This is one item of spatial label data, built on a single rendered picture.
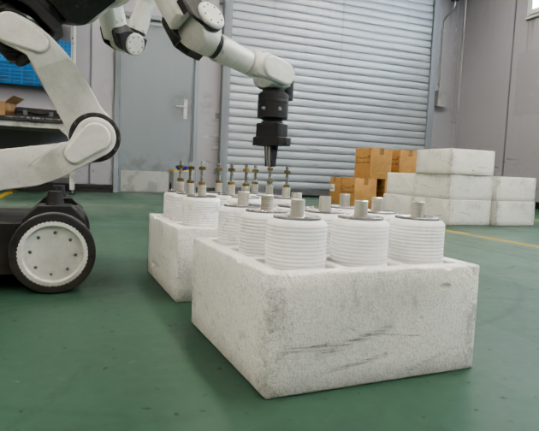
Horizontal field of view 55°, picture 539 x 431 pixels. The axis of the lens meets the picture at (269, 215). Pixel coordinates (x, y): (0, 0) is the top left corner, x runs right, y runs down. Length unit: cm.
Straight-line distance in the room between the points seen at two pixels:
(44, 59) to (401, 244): 109
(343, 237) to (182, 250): 52
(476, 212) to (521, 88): 381
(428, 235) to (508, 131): 678
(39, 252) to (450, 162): 301
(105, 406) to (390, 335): 43
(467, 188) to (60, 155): 301
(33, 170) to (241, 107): 526
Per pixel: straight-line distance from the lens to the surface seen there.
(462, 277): 92
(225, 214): 99
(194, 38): 139
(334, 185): 547
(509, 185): 419
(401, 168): 535
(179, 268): 125
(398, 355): 87
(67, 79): 160
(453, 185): 386
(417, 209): 93
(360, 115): 739
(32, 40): 158
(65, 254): 137
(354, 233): 82
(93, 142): 154
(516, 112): 760
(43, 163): 157
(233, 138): 663
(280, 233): 77
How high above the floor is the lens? 32
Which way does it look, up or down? 5 degrees down
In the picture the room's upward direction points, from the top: 2 degrees clockwise
